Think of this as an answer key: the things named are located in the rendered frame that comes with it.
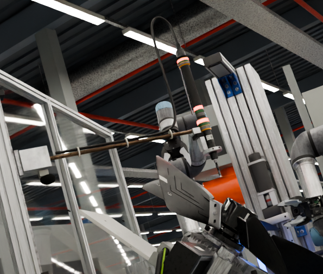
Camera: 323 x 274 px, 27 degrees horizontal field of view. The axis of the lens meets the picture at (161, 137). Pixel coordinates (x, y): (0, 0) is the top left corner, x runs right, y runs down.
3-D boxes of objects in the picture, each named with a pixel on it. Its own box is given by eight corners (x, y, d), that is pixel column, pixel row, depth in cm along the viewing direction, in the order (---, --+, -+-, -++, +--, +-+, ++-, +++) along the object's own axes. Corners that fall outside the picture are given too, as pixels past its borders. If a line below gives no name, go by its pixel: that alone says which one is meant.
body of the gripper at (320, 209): (308, 197, 236) (334, 190, 241) (294, 200, 243) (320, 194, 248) (314, 218, 234) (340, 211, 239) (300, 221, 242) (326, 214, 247)
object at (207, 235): (234, 256, 208) (238, 250, 208) (197, 232, 212) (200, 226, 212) (241, 256, 221) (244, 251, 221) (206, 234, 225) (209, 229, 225)
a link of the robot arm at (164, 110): (172, 110, 295) (171, 97, 288) (177, 129, 288) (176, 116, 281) (155, 113, 295) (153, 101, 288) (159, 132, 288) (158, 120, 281)
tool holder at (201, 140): (202, 152, 227) (194, 126, 230) (195, 159, 233) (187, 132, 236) (225, 147, 231) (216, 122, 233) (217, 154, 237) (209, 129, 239)
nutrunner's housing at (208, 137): (212, 158, 229) (173, 41, 241) (208, 162, 233) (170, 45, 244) (222, 156, 231) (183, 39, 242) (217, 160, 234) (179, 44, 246)
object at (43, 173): (42, 184, 207) (38, 169, 208) (40, 187, 211) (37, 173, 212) (57, 181, 209) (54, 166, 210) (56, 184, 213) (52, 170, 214)
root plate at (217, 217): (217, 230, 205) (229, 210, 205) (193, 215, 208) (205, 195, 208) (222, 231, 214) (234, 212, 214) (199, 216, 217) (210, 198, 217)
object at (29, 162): (20, 174, 204) (13, 149, 207) (17, 180, 211) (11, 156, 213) (52, 168, 208) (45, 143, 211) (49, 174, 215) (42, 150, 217)
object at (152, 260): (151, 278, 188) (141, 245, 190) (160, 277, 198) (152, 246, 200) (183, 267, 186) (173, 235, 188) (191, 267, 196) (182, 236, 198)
